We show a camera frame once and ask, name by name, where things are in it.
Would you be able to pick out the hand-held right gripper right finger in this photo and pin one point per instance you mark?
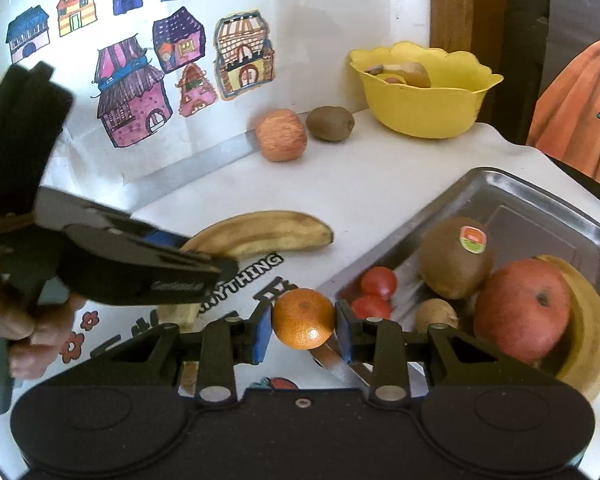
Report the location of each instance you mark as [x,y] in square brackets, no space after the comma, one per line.
[344,335]

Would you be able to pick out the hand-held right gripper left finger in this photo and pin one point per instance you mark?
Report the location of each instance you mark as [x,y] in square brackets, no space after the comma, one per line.
[262,335]

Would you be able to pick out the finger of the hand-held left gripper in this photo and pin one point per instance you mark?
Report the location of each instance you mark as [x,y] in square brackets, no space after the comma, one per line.
[130,275]
[162,240]

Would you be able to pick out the cherry tomato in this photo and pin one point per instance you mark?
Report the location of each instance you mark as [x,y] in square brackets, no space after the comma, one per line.
[372,306]
[379,281]

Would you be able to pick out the small tangerine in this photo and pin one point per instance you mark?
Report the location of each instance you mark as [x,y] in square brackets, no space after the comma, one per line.
[303,317]

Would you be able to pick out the small brown round fruit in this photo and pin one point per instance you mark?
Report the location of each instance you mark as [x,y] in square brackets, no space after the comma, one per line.
[436,315]

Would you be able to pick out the banana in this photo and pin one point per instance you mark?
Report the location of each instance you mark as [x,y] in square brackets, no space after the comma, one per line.
[587,340]
[270,232]

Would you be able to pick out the kiwi with sticker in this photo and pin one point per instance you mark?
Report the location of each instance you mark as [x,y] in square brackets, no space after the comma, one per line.
[450,265]

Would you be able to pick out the metal tray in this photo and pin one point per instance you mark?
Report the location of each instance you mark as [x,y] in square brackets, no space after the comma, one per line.
[530,220]

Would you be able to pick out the person's left hand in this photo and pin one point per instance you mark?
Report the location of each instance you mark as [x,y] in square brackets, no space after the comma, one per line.
[35,340]

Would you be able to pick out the pale orange round fruit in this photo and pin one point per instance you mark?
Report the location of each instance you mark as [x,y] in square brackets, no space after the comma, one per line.
[280,136]

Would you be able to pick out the red apple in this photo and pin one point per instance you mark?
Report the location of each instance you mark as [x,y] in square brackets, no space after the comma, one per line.
[522,310]

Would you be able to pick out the yellow plastic bowl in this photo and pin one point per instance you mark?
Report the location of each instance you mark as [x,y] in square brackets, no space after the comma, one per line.
[420,110]

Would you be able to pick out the brown yellow fruit pieces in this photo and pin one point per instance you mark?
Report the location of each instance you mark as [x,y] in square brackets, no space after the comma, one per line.
[410,74]

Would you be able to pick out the house drawings wall poster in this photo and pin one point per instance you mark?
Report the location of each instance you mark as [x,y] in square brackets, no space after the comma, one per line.
[130,35]

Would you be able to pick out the orange blue wall poster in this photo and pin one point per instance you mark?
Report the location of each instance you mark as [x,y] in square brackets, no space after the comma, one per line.
[570,110]

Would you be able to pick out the dark wooden frame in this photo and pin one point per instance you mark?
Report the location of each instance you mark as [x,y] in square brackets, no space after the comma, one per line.
[525,35]

